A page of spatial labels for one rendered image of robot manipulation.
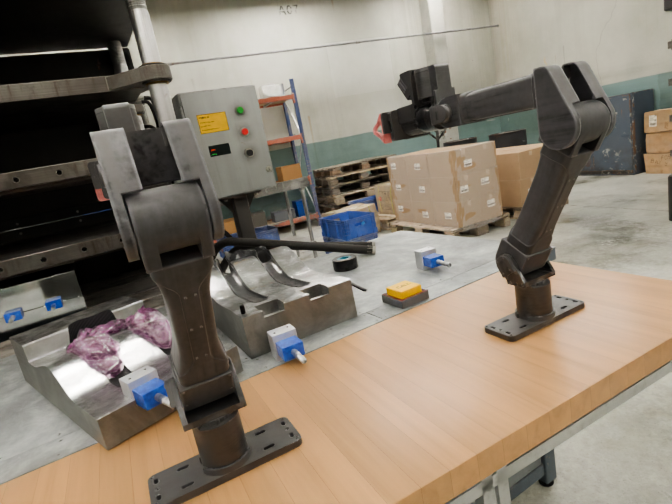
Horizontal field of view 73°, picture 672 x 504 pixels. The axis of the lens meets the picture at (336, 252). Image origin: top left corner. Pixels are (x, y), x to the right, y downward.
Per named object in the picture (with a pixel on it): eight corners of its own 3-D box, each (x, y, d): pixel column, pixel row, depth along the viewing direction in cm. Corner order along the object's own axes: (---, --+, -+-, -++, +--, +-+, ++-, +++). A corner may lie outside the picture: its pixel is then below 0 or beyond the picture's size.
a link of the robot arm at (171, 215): (175, 385, 63) (118, 182, 42) (222, 367, 66) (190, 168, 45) (187, 421, 59) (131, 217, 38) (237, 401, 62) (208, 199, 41)
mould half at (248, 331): (357, 316, 104) (347, 260, 101) (252, 359, 92) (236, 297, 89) (274, 281, 147) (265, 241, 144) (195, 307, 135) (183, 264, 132)
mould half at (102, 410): (243, 371, 87) (230, 318, 85) (107, 451, 70) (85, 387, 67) (135, 333, 122) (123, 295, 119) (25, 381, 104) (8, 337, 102)
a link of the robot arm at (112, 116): (81, 115, 69) (76, 100, 59) (140, 107, 73) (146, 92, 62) (104, 190, 72) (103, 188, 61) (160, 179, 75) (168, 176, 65)
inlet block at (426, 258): (458, 272, 120) (456, 252, 119) (443, 277, 119) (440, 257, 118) (431, 263, 132) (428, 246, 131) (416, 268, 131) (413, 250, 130)
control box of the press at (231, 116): (332, 420, 205) (258, 81, 172) (270, 452, 191) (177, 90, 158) (310, 401, 224) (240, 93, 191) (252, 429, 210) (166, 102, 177)
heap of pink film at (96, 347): (189, 341, 92) (179, 305, 90) (100, 384, 80) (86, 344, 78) (136, 324, 110) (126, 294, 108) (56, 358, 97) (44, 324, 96)
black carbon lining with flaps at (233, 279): (316, 291, 105) (308, 252, 103) (252, 314, 97) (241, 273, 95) (263, 270, 135) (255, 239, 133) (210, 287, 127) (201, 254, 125)
